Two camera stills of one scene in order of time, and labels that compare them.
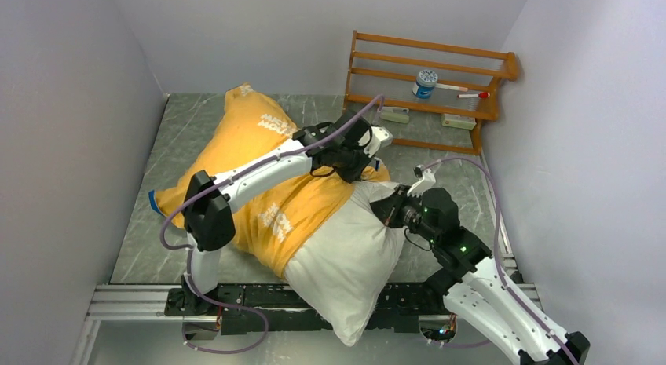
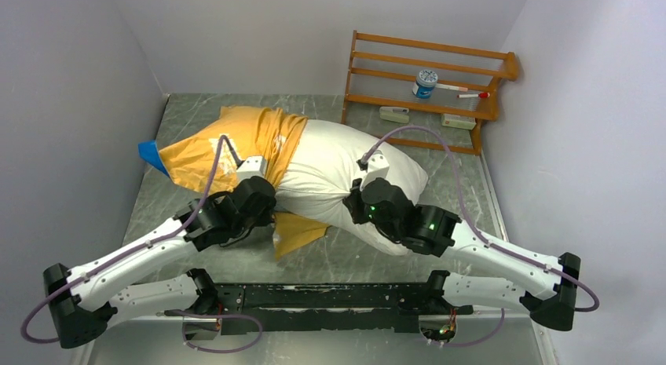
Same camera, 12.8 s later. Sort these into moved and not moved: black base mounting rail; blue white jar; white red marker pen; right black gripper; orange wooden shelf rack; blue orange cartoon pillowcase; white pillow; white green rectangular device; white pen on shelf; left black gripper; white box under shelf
Moved: white pillow; blue orange cartoon pillowcase; left black gripper; right black gripper
Not moved: white green rectangular device; blue white jar; black base mounting rail; white red marker pen; white pen on shelf; white box under shelf; orange wooden shelf rack
